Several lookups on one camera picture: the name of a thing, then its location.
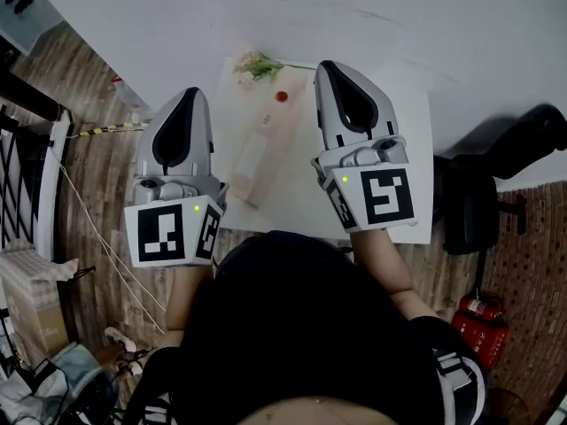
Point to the red fire extinguisher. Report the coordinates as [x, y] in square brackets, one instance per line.
[480, 308]

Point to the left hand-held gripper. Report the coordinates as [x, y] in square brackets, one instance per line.
[159, 233]

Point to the grey swivel chair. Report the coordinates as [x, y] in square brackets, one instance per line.
[95, 396]

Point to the artificial flower sprig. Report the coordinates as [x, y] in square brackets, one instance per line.
[259, 67]

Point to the person's black shirt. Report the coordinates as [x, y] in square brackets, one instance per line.
[310, 334]

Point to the black office chair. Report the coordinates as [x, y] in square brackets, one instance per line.
[469, 206]

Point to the pink box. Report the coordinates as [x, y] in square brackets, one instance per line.
[274, 140]

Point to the clear plastic water jug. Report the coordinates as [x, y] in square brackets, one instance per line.
[130, 100]

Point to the cardboard box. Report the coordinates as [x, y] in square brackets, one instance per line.
[31, 303]

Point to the person's left forearm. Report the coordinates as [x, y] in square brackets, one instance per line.
[188, 299]

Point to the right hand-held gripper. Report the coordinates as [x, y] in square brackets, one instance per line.
[385, 197]

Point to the red fire extinguisher box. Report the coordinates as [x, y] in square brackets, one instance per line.
[483, 343]

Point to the black metal railing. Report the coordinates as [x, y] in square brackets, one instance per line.
[22, 171]

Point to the person's right forearm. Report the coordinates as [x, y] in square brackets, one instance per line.
[390, 272]

